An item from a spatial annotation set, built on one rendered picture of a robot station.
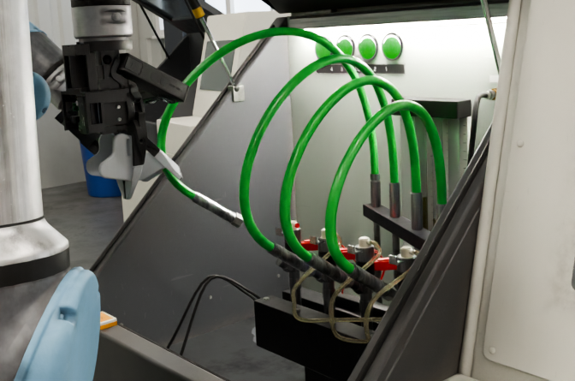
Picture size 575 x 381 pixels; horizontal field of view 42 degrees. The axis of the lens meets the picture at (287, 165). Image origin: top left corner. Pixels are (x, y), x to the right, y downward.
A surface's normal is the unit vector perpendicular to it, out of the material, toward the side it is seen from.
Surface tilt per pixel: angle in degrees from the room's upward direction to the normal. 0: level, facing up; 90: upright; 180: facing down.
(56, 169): 90
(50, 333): 55
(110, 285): 90
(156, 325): 90
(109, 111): 90
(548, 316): 76
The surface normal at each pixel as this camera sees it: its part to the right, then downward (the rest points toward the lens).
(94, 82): 0.66, 0.10
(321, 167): -0.76, 0.14
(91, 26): -0.10, 0.18
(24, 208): 0.91, -0.02
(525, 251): -0.74, -0.09
